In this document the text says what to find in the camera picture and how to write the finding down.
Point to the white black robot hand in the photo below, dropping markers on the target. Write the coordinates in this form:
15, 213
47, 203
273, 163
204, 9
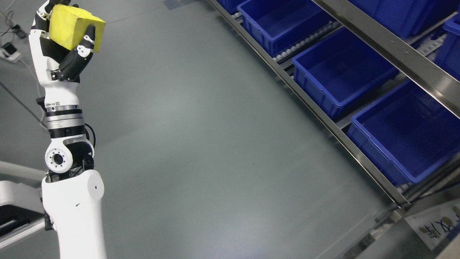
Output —
58, 69

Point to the blue plastic bin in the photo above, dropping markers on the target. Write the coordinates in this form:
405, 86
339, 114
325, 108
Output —
230, 5
448, 57
406, 134
341, 72
277, 25
407, 18

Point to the steel shelf rack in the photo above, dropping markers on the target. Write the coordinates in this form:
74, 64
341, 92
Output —
443, 185

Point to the white equipment base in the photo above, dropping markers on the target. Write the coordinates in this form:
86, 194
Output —
22, 212

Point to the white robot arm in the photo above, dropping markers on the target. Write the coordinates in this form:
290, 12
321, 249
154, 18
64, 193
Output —
72, 189

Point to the yellow foam block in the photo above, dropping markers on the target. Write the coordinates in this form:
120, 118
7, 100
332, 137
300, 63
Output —
68, 25

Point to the power adapter with cables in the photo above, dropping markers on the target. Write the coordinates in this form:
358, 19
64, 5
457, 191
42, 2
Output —
9, 52

